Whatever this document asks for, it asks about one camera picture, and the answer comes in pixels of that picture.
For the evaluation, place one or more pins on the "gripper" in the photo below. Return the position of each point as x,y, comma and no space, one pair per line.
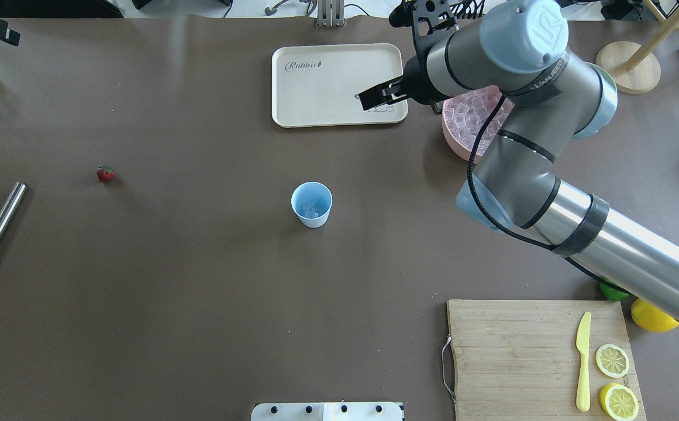
416,83

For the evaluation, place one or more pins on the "light blue cup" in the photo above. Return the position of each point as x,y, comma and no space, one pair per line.
312,203

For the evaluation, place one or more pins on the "red strawberry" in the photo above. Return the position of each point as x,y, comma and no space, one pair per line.
105,173

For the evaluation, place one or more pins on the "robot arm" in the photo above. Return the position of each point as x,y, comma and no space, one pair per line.
578,168

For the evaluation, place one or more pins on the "clear ice cubes pile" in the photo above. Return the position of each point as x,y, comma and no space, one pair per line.
471,114

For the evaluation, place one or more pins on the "pink bowl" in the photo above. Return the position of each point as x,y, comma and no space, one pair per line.
462,131

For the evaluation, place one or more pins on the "cream rabbit tray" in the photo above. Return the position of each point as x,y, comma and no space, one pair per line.
318,86

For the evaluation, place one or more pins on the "wooden mug tree stand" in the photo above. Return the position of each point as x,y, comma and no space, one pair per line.
633,67

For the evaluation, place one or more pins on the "wooden cutting board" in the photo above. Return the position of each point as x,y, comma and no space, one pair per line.
515,359

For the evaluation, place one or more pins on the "green lime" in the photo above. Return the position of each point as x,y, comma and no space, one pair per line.
612,292

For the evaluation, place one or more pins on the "lemon slice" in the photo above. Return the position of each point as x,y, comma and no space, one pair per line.
612,360

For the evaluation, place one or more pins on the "yellow plastic knife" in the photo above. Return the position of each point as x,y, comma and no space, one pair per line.
582,344

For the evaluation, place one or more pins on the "lemon half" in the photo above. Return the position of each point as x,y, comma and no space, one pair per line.
619,402

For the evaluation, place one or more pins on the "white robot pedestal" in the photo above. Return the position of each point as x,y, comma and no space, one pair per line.
382,410

